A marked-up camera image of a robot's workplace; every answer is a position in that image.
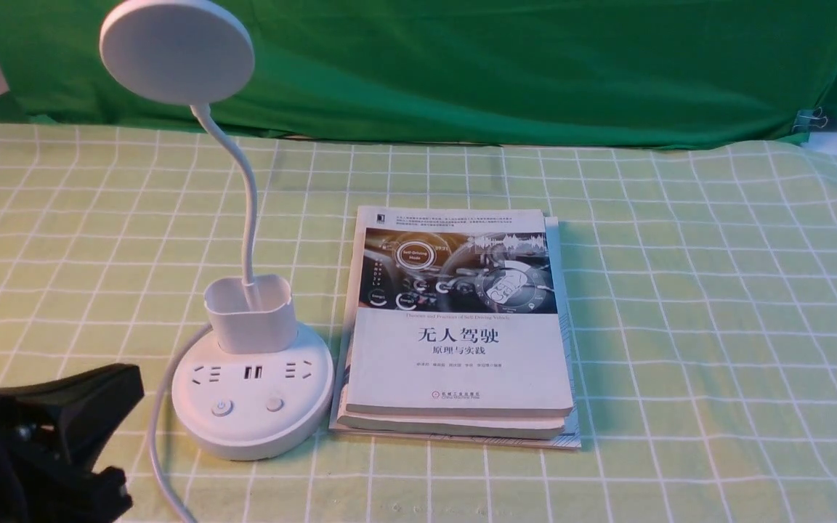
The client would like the metal binder clip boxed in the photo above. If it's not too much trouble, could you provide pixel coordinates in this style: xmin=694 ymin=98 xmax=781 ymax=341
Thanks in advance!
xmin=791 ymin=107 xmax=828 ymax=134

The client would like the green backdrop cloth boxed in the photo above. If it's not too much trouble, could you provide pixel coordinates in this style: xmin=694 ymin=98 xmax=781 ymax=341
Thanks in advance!
xmin=0 ymin=0 xmax=837 ymax=150

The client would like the white lamp power cable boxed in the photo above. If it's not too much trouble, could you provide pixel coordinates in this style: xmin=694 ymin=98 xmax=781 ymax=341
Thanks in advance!
xmin=147 ymin=324 xmax=214 ymax=523

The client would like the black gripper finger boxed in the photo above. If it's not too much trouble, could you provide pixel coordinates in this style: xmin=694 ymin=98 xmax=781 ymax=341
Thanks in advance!
xmin=41 ymin=466 xmax=134 ymax=522
xmin=0 ymin=363 xmax=144 ymax=455

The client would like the white desk lamp with socket base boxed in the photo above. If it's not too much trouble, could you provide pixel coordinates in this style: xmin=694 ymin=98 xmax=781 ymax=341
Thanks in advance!
xmin=99 ymin=1 xmax=334 ymax=461

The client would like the thin bottom book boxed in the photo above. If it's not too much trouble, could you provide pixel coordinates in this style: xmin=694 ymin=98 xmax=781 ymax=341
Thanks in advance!
xmin=328 ymin=216 xmax=583 ymax=451

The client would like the white self-driving textbook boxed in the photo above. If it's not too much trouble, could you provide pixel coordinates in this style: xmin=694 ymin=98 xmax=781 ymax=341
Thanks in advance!
xmin=344 ymin=205 xmax=574 ymax=419

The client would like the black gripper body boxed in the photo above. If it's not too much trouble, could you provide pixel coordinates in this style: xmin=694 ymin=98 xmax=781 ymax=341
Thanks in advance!
xmin=0 ymin=383 xmax=56 ymax=522

